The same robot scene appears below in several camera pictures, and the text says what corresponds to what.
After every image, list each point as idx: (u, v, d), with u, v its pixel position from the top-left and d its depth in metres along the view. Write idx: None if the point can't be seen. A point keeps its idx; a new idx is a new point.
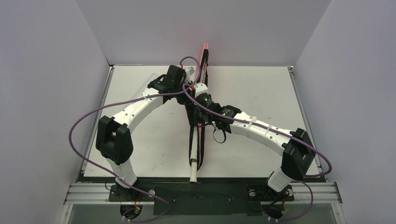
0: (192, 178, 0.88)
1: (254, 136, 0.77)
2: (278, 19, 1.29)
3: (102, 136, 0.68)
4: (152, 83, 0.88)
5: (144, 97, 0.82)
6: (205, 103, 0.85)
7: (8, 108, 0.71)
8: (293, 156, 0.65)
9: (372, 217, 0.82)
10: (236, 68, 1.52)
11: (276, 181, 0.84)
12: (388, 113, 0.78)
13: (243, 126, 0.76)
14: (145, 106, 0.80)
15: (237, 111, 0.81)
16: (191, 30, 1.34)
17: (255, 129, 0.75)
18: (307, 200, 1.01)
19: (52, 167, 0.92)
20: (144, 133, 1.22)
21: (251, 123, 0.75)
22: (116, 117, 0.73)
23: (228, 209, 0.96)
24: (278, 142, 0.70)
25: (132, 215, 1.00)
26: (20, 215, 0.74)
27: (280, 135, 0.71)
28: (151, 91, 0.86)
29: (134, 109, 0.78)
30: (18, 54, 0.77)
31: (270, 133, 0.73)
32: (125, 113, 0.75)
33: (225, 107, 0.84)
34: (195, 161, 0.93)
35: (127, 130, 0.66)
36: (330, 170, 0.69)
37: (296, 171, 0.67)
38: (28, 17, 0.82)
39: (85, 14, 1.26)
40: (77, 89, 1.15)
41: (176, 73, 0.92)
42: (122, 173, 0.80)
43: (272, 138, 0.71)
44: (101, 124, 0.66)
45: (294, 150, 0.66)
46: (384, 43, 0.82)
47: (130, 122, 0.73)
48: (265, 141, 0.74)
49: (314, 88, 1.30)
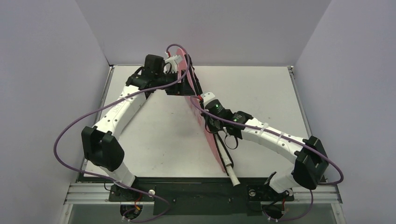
0: (235, 181, 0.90)
1: (265, 143, 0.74)
2: (279, 19, 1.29)
3: (89, 147, 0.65)
4: (131, 80, 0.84)
5: (124, 98, 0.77)
6: (215, 109, 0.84)
7: (8, 108, 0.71)
8: (307, 165, 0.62)
9: (372, 218, 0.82)
10: (236, 68, 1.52)
11: (280, 183, 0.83)
12: (387, 114, 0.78)
13: (254, 133, 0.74)
14: (127, 106, 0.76)
15: (248, 117, 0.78)
16: (191, 30, 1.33)
17: (267, 136, 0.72)
18: (307, 200, 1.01)
19: (52, 167, 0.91)
20: (144, 133, 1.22)
21: (263, 129, 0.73)
22: (98, 125, 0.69)
23: (228, 209, 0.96)
24: (290, 150, 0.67)
25: (132, 215, 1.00)
26: (20, 215, 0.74)
27: (293, 143, 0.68)
28: (130, 88, 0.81)
29: (116, 113, 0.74)
30: (19, 54, 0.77)
31: (281, 140, 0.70)
32: (107, 119, 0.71)
33: (236, 112, 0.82)
34: (231, 164, 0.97)
35: (113, 138, 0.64)
36: (341, 181, 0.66)
37: (309, 180, 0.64)
38: (28, 17, 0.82)
39: (85, 14, 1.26)
40: (77, 89, 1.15)
41: (153, 64, 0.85)
42: (118, 177, 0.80)
43: (284, 145, 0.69)
44: (84, 136, 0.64)
45: (308, 158, 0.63)
46: (384, 42, 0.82)
47: (114, 128, 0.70)
48: (276, 148, 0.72)
49: (314, 88, 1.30)
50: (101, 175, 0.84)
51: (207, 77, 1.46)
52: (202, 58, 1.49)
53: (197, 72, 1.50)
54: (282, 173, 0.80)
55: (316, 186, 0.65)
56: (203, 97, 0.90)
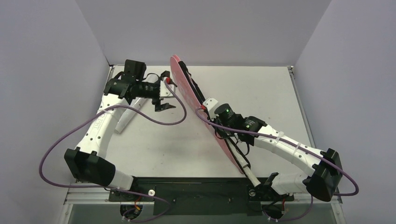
0: (255, 182, 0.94)
1: (279, 152, 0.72)
2: (278, 19, 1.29)
3: (76, 169, 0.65)
4: (109, 87, 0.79)
5: (104, 111, 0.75)
6: (225, 115, 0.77)
7: (8, 108, 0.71)
8: (325, 180, 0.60)
9: (372, 218, 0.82)
10: (236, 68, 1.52)
11: (284, 186, 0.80)
12: (387, 113, 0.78)
13: (269, 141, 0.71)
14: (109, 120, 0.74)
15: (262, 124, 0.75)
16: (191, 30, 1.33)
17: (283, 146, 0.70)
18: (307, 200, 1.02)
19: (52, 168, 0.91)
20: (144, 132, 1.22)
21: (278, 138, 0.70)
22: (81, 146, 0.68)
23: (228, 209, 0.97)
24: (307, 162, 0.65)
25: (132, 215, 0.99)
26: (20, 216, 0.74)
27: (310, 155, 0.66)
28: (110, 98, 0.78)
29: (98, 129, 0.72)
30: (19, 54, 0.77)
31: (299, 151, 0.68)
32: (89, 137, 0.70)
33: (248, 117, 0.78)
34: (248, 165, 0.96)
35: (98, 158, 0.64)
36: (355, 194, 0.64)
37: (325, 194, 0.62)
38: (28, 17, 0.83)
39: (85, 14, 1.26)
40: (77, 89, 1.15)
41: (134, 68, 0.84)
42: (115, 185, 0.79)
43: (301, 157, 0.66)
44: (67, 160, 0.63)
45: (327, 172, 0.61)
46: (384, 43, 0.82)
47: (98, 146, 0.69)
48: (291, 158, 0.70)
49: (314, 88, 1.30)
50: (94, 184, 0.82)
51: (207, 78, 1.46)
52: (201, 58, 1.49)
53: (197, 72, 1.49)
54: (289, 178, 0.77)
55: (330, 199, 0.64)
56: (206, 106, 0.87)
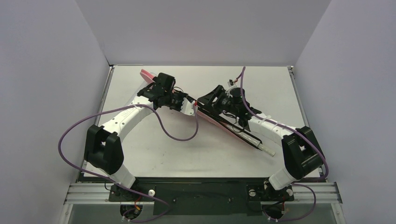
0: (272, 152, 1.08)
1: (265, 132, 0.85)
2: (278, 19, 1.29)
3: (92, 145, 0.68)
4: (142, 91, 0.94)
5: (134, 105, 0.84)
6: (238, 99, 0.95)
7: (7, 108, 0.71)
8: (290, 144, 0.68)
9: (372, 218, 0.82)
10: (235, 68, 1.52)
11: (278, 178, 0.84)
12: (386, 113, 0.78)
13: (257, 122, 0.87)
14: (135, 113, 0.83)
15: (258, 112, 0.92)
16: (191, 29, 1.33)
17: (265, 124, 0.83)
18: (309, 201, 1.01)
19: (52, 167, 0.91)
20: (143, 133, 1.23)
21: (264, 119, 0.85)
22: (105, 125, 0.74)
23: (228, 209, 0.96)
24: (280, 133, 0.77)
25: (132, 215, 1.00)
26: (20, 216, 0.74)
27: (285, 129, 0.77)
28: (141, 99, 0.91)
29: (124, 118, 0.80)
30: (19, 55, 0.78)
31: (277, 127, 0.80)
32: (115, 121, 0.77)
33: (253, 108, 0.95)
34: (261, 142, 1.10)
35: (117, 138, 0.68)
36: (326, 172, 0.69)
37: (294, 163, 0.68)
38: (27, 17, 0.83)
39: (85, 14, 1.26)
40: (77, 89, 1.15)
41: (165, 82, 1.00)
42: (117, 179, 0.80)
43: (277, 131, 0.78)
44: (89, 133, 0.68)
45: (294, 141, 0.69)
46: (383, 42, 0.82)
47: (120, 129, 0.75)
48: (273, 136, 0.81)
49: (314, 88, 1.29)
50: (98, 175, 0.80)
51: (207, 77, 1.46)
52: (201, 57, 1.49)
53: (197, 71, 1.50)
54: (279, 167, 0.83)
55: (303, 174, 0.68)
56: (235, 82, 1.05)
